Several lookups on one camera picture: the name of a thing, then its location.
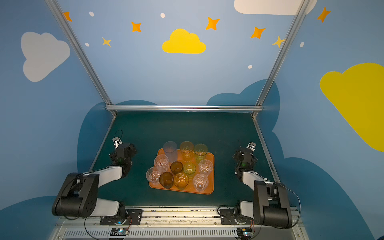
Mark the dark amber textured cup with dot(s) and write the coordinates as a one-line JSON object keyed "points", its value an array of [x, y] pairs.
{"points": [[176, 167], [167, 180]]}

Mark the clear faceted glass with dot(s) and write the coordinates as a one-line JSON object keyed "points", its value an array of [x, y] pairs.
{"points": [[162, 162], [200, 182], [206, 167], [153, 174]]}

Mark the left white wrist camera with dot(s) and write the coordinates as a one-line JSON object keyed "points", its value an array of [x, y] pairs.
{"points": [[117, 141]]}

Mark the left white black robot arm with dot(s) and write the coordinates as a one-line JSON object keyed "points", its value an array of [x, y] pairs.
{"points": [[78, 196]]}

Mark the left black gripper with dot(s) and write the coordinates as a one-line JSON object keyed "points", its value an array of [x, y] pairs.
{"points": [[120, 154]]}

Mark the left controller board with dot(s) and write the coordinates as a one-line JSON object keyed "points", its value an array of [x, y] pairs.
{"points": [[119, 232]]}

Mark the right controller board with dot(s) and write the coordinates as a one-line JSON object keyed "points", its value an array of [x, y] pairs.
{"points": [[244, 233]]}

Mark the orange plastic tray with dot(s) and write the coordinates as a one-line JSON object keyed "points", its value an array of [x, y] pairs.
{"points": [[190, 188]]}

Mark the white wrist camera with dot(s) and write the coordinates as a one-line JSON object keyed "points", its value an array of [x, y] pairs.
{"points": [[117, 141], [251, 146]]}

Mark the frosted blue tall cup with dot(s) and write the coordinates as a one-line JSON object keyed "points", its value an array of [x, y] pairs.
{"points": [[171, 151]]}

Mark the yellow ribbed glass front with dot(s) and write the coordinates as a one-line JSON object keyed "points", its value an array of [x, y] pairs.
{"points": [[187, 151]]}

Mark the aluminium frame post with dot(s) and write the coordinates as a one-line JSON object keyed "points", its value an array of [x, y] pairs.
{"points": [[73, 40], [292, 32]]}

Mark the aluminium frame right post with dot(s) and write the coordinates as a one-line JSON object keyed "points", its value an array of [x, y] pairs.
{"points": [[292, 32]]}

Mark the aluminium frame back bar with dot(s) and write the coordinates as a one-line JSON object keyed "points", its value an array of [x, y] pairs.
{"points": [[165, 108]]}

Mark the yellow-green glass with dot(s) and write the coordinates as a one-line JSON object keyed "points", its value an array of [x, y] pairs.
{"points": [[200, 151]]}

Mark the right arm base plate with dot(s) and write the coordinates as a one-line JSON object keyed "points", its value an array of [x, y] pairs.
{"points": [[231, 217]]}

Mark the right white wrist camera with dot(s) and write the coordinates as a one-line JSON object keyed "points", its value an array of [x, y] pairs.
{"points": [[251, 146]]}

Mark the green clear cup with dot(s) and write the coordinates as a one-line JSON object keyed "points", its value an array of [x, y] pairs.
{"points": [[189, 169]]}

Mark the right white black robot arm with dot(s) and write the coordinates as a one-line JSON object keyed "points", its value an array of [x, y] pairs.
{"points": [[270, 205]]}

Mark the aluminium frame left post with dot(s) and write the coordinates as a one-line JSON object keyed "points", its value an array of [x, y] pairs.
{"points": [[73, 40]]}

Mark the controller board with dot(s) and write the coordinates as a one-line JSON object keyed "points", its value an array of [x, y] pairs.
{"points": [[119, 232], [244, 233]]}

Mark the tall amber clear cup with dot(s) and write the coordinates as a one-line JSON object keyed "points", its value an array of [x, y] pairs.
{"points": [[181, 181]]}

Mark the aluminium mounting rail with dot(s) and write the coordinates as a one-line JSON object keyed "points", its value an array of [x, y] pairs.
{"points": [[174, 223]]}

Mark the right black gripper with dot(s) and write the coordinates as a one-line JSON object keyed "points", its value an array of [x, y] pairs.
{"points": [[244, 156]]}

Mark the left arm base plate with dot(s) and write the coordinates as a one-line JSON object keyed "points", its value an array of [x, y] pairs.
{"points": [[133, 217]]}

